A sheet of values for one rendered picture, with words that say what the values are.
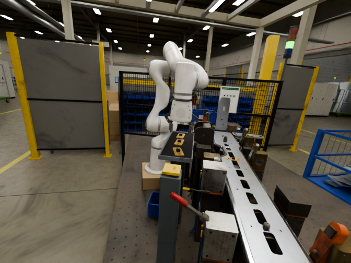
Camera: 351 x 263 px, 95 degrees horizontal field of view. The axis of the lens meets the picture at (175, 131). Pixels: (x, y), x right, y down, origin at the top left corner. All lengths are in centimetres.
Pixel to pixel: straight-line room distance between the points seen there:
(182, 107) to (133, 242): 69
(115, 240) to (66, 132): 273
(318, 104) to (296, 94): 859
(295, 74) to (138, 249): 429
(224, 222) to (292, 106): 421
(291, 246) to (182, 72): 71
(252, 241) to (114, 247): 61
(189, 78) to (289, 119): 407
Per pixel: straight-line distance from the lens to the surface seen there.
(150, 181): 122
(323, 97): 1333
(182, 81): 73
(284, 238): 70
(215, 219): 57
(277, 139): 463
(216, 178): 74
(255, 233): 67
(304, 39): 909
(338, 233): 67
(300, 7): 552
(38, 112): 356
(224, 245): 59
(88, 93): 323
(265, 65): 218
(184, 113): 76
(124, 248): 95
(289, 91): 447
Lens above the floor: 145
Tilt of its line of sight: 17 degrees down
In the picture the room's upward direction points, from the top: 4 degrees clockwise
